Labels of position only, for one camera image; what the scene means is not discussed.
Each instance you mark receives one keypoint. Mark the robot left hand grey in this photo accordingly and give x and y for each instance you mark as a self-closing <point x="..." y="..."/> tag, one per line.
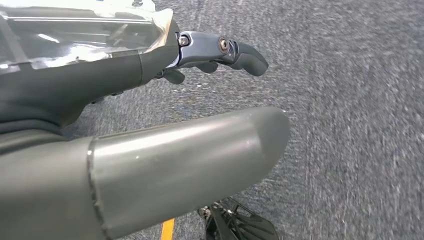
<point x="182" y="165"/>

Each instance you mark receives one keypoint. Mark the yellow tape floor square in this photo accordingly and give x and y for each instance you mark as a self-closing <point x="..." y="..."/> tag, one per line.
<point x="168" y="230"/>

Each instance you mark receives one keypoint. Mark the robot dark foot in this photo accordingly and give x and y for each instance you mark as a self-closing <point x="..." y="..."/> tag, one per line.
<point x="242" y="225"/>

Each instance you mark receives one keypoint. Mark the clear plastic hand wrap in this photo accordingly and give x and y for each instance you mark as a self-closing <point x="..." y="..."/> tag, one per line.
<point x="82" y="36"/>

